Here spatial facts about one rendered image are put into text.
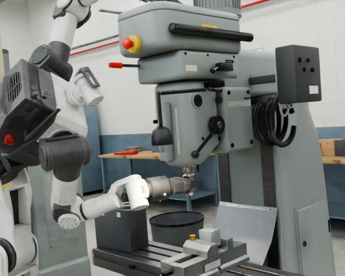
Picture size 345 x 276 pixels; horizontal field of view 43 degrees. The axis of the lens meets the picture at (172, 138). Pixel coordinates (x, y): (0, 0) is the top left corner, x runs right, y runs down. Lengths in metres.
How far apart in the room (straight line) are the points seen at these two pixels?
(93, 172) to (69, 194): 7.53
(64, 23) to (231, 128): 0.79
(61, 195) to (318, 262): 1.21
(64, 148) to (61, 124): 0.11
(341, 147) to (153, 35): 4.12
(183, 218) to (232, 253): 2.30
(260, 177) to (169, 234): 1.75
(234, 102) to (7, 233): 1.01
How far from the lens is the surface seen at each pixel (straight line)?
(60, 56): 1.77
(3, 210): 1.79
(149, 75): 1.63
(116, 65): 1.59
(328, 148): 5.47
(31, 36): 11.72
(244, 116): 1.78
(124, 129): 8.66
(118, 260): 1.96
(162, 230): 3.59
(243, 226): 1.99
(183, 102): 1.57
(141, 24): 1.53
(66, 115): 1.53
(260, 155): 1.92
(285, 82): 1.65
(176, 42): 1.50
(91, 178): 9.05
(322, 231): 2.19
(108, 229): 2.03
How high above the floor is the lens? 1.50
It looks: 3 degrees down
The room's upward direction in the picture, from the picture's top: 4 degrees counter-clockwise
